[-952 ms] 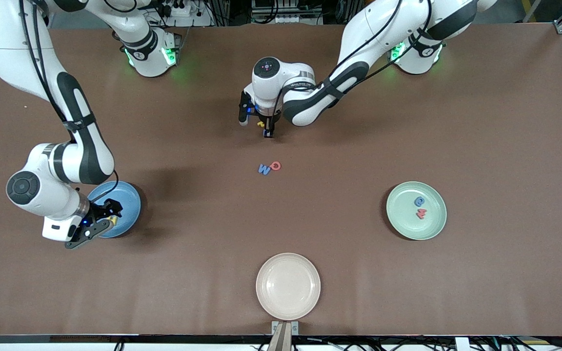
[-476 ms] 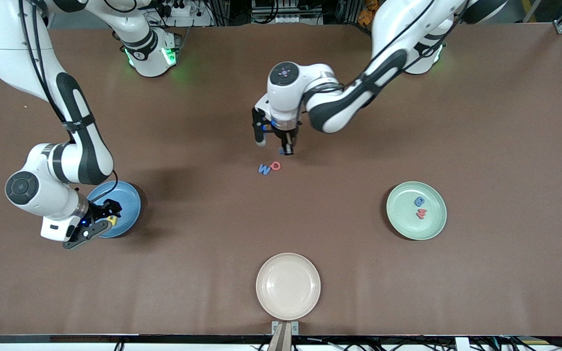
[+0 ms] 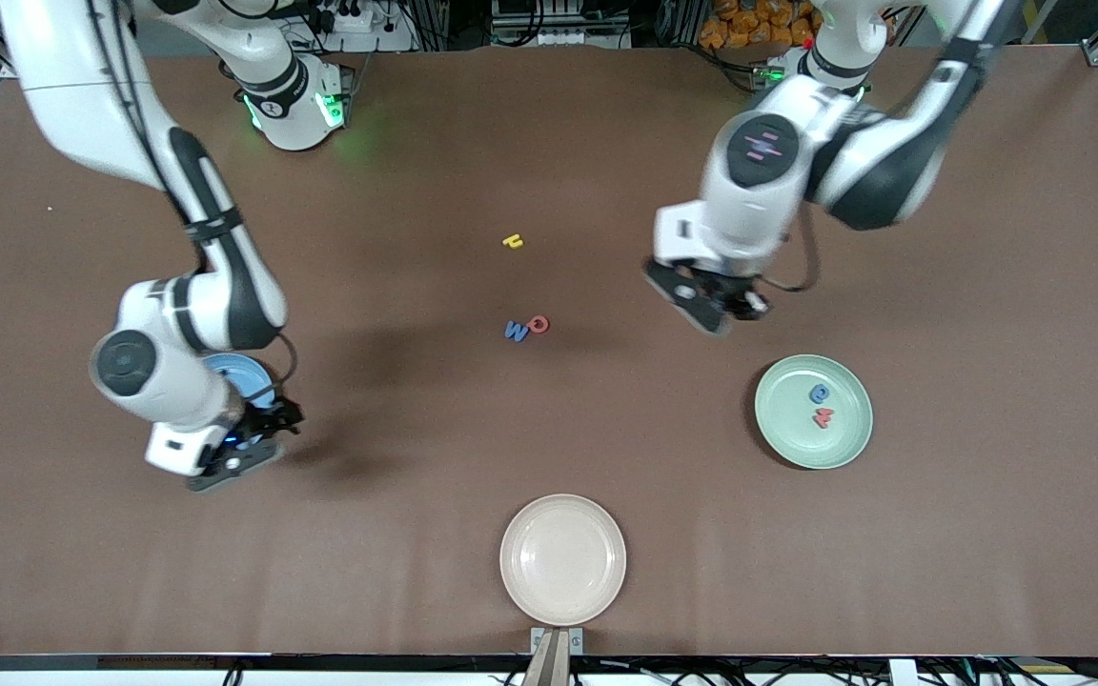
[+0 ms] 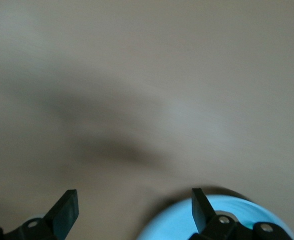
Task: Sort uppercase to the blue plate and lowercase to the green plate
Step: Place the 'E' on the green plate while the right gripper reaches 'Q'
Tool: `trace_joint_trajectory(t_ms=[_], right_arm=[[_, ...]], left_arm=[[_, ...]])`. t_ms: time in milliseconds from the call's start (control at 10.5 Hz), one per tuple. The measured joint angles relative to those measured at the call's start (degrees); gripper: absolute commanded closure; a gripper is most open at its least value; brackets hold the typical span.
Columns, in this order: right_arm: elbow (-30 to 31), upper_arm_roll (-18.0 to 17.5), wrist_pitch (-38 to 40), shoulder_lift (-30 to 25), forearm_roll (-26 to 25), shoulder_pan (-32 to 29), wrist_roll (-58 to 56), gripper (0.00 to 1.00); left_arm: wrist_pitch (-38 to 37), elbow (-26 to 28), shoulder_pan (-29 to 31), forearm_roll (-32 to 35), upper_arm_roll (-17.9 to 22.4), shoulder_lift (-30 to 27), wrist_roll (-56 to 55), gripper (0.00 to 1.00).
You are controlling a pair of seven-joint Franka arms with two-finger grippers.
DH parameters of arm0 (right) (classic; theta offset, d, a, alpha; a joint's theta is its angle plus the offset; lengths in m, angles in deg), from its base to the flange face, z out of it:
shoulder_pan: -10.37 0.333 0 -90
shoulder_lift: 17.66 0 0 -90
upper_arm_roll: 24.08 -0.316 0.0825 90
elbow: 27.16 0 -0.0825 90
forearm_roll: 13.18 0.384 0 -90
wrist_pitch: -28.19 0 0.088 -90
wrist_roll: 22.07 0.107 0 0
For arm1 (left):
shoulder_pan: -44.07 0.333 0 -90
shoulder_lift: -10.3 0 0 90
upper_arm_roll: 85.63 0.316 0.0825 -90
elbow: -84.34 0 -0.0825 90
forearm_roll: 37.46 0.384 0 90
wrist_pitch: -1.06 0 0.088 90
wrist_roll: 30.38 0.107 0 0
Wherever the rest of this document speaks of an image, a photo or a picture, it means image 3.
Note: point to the blue uppercase M letter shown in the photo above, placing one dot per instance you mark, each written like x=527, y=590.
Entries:
x=517, y=332

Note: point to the beige plate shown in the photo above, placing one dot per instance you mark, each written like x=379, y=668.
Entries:
x=563, y=560

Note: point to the background electronics unit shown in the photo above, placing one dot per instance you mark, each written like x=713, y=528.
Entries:
x=559, y=36

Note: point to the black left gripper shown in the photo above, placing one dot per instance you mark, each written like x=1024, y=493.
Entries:
x=738, y=289

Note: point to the blue plate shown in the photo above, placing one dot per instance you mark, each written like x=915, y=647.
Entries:
x=249, y=376

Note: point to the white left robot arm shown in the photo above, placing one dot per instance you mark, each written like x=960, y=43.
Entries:
x=749, y=210

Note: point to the red uppercase Q letter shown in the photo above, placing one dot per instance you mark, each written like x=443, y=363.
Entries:
x=532, y=327

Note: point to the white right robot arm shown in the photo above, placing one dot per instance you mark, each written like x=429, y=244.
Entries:
x=82, y=95

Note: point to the blue lowercase e letter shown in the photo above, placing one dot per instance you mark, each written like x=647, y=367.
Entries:
x=820, y=393

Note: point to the orange object pile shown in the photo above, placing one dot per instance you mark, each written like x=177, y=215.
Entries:
x=749, y=19

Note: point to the small metal bracket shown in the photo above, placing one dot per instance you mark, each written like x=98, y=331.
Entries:
x=538, y=636

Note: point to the yellow lowercase foam letter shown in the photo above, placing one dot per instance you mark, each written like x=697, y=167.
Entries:
x=514, y=242

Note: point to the yellow post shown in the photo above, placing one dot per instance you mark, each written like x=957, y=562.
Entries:
x=1033, y=14

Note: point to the green plate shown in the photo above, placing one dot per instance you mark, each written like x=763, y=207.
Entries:
x=797, y=438

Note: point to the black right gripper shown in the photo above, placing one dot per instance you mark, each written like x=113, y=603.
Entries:
x=268, y=420

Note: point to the red lowercase w letter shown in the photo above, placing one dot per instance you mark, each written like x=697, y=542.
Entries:
x=823, y=418

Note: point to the white power strip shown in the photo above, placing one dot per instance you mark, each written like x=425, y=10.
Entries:
x=387, y=40

